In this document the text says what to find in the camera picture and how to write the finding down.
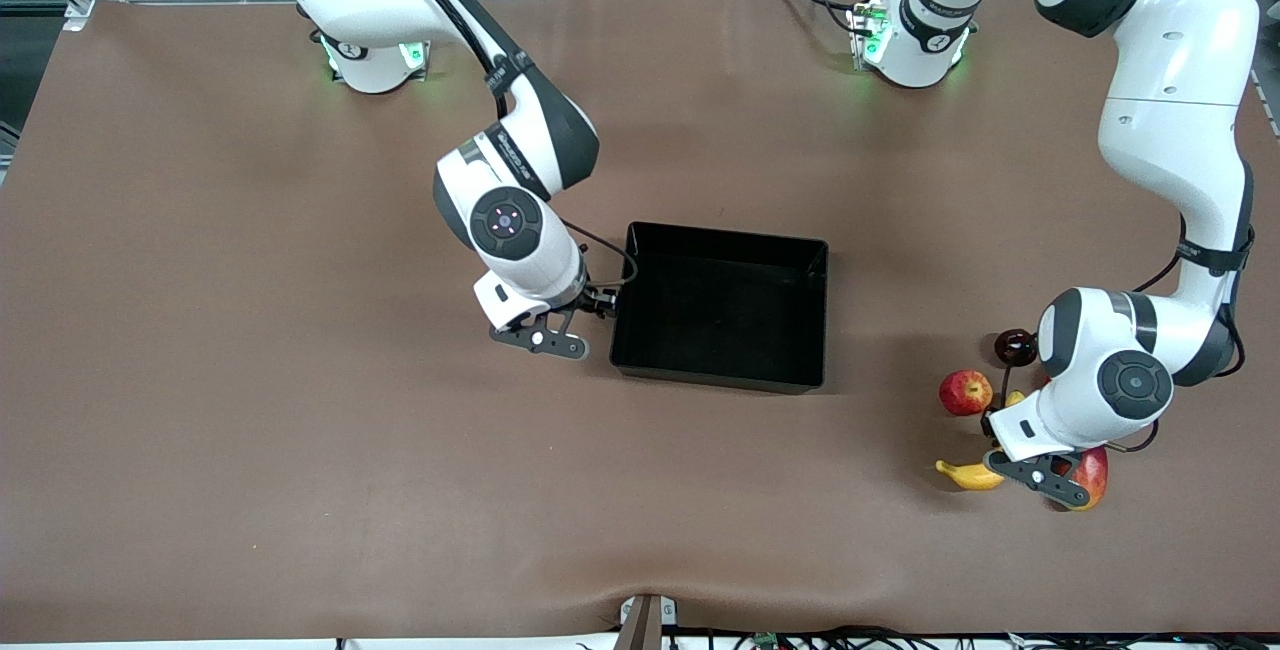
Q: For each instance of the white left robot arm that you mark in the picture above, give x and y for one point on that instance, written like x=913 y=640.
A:
x=1170 y=130

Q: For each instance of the yellow banana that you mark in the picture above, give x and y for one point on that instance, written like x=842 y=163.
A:
x=970 y=476

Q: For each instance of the red yellow apple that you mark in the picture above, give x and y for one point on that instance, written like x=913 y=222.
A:
x=966 y=393

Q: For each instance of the small green circuit board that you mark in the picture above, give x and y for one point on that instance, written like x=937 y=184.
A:
x=767 y=641

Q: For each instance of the red yellow mango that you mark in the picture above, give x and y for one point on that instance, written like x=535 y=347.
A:
x=1095 y=475

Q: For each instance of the black plastic box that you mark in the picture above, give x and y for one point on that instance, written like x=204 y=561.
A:
x=720 y=310

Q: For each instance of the brown table mat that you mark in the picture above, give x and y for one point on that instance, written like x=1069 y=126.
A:
x=300 y=430

